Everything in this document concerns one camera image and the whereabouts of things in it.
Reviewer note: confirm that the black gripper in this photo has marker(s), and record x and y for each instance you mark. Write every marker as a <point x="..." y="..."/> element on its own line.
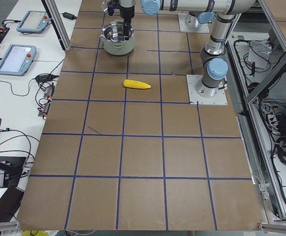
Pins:
<point x="126" y="13"/>

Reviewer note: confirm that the yellow corn cob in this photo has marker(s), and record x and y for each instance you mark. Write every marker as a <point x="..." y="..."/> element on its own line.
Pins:
<point x="133" y="84"/>

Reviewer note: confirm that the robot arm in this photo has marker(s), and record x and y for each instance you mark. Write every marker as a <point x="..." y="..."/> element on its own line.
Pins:
<point x="215" y="68"/>
<point x="127" y="9"/>

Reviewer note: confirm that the pale green cooking pot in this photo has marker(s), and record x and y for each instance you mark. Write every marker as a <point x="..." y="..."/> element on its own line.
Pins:
<point x="113" y="40"/>

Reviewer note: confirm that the black power adapter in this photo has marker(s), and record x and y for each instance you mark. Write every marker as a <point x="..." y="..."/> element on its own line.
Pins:
<point x="69" y="16"/>

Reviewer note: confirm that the far teach pendant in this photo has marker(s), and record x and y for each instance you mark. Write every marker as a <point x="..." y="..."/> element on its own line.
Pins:
<point x="33" y="22"/>

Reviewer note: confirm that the teach pendant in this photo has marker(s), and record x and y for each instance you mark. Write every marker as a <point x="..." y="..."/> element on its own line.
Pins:
<point x="33" y="22"/>
<point x="17" y="60"/>

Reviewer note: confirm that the near teach pendant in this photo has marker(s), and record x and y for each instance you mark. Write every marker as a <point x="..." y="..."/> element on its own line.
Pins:
<point x="17" y="60"/>

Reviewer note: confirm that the small circuit board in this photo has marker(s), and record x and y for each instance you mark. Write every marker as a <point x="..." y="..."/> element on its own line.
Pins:
<point x="45" y="102"/>

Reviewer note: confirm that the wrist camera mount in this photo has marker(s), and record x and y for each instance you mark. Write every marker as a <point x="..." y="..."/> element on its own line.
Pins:
<point x="109" y="6"/>

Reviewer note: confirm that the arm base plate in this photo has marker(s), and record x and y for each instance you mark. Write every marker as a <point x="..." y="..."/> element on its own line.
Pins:
<point x="189" y="23"/>
<point x="202" y="95"/>

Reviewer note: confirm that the aluminium frame post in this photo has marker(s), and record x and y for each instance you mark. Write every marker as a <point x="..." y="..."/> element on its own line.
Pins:
<point x="57" y="23"/>

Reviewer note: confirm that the aluminium frame rail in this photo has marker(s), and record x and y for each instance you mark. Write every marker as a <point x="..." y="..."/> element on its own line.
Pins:
<point x="267" y="106"/>

